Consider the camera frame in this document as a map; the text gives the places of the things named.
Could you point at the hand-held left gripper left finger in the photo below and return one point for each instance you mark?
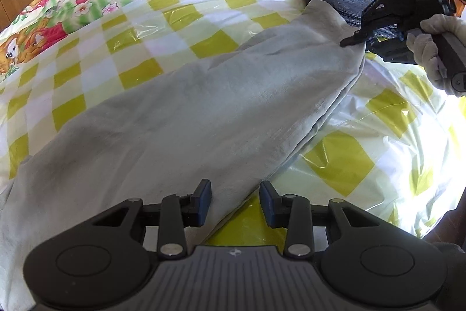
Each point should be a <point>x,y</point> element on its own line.
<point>204,203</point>

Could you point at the yellow white checked plastic sheet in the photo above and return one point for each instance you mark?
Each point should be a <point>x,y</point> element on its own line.
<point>218,16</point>

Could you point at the light grey pants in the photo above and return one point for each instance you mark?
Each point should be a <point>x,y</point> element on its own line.
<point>182,121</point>

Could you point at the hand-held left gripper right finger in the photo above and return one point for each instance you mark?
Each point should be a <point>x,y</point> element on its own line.
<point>267,205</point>

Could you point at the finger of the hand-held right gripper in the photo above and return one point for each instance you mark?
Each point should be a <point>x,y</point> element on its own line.
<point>393,50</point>
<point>358,37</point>

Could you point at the person's right hand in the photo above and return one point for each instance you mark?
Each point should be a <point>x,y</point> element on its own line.
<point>422,48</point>

